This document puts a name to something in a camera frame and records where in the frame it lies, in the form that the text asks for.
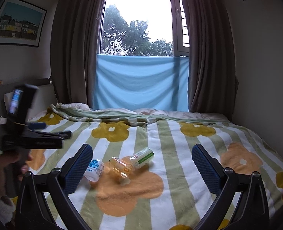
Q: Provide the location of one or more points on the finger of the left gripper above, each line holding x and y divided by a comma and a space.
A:
36, 125
64, 135

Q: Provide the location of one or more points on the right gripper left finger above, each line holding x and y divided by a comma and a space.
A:
32, 209

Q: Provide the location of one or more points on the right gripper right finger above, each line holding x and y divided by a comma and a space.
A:
251, 211

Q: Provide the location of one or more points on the white blue-label plastic cup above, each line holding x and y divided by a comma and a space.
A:
94, 170

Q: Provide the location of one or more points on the amber transparent plastic cup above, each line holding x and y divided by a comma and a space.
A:
120, 167

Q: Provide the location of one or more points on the person's left hand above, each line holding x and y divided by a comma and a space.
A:
6, 160

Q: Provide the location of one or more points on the dark padded headboard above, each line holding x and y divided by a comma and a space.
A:
2, 95

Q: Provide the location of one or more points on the white pillow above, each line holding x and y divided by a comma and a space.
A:
26, 101

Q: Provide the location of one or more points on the striped floral bed blanket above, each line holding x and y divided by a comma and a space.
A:
168, 192

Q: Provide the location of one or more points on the blue cloth over window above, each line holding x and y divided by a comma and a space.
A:
135, 82

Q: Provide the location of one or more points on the pink white bed sheet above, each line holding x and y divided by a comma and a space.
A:
81, 107

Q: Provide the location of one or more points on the framed city picture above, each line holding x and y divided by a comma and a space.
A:
21, 23

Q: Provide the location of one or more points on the left dark brown curtain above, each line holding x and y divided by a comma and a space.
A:
73, 49

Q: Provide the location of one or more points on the dark brown curtain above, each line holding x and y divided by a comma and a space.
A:
73, 49
212, 83

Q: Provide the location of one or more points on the right dark brown curtain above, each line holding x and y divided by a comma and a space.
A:
212, 83

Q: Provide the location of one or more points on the window with open shutter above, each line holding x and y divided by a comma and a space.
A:
144, 28

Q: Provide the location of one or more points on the action camera on left gripper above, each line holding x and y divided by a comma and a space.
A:
21, 102

